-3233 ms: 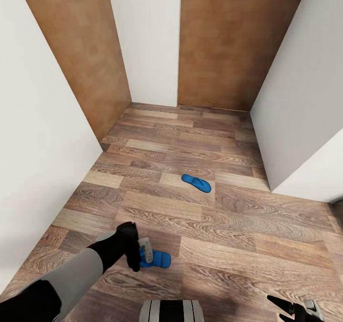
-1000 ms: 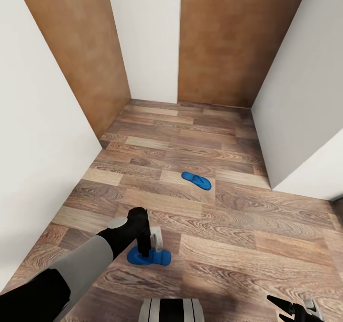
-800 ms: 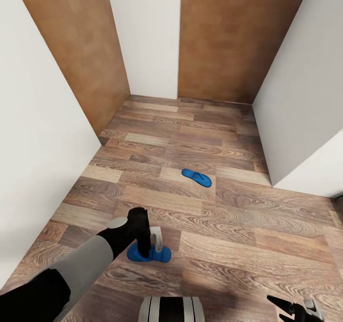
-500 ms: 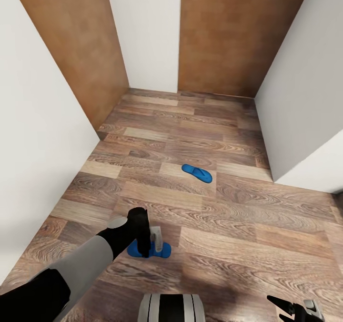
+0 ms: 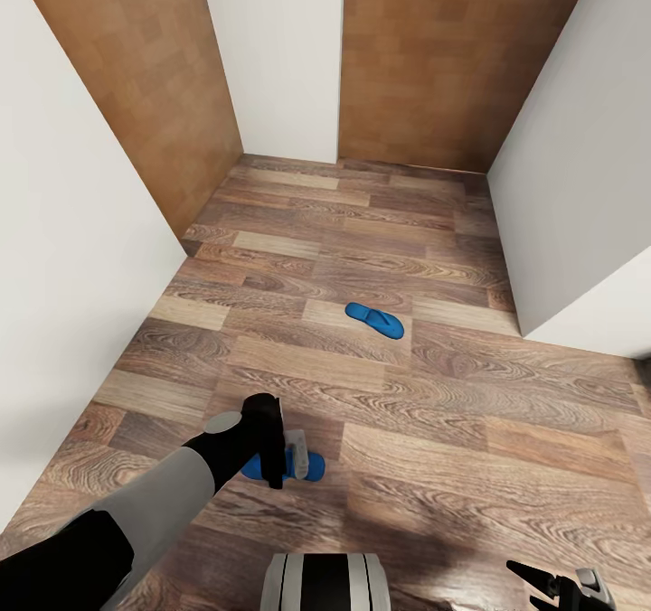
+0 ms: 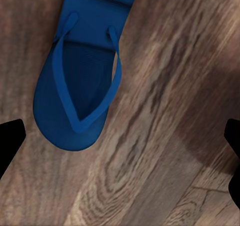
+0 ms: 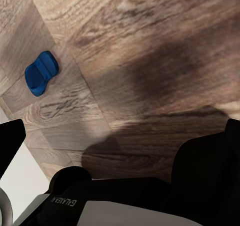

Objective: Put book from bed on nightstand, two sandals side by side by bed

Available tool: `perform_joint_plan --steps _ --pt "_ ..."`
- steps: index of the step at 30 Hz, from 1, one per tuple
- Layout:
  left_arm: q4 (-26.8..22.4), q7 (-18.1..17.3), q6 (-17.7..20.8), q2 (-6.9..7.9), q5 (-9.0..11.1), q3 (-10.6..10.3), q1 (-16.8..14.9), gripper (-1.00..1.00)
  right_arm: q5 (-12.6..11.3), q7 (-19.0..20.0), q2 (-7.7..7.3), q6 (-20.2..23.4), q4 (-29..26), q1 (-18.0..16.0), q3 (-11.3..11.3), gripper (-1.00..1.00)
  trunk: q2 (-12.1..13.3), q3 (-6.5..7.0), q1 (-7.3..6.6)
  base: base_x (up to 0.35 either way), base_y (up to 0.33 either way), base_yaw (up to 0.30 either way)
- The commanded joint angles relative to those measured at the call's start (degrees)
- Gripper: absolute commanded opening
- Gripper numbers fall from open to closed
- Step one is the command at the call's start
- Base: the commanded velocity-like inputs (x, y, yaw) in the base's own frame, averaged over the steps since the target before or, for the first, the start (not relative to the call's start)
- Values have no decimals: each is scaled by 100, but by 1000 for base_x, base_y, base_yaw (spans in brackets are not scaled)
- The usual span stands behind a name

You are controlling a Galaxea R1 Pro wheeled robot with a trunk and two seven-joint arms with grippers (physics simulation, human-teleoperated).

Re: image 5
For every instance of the robot trunk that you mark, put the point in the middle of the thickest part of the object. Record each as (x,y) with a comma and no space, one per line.
(325,582)

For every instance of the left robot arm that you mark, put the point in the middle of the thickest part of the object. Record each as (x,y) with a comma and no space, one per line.
(93,561)

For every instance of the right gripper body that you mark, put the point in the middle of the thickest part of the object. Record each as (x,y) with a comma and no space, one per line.
(572,599)

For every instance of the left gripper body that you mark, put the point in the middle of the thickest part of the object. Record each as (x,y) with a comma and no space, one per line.
(273,460)

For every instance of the sandal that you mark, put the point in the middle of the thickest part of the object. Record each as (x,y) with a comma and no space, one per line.
(315,472)
(384,323)

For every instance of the sliding door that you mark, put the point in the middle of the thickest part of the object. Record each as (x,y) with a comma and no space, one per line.
(154,69)
(440,83)

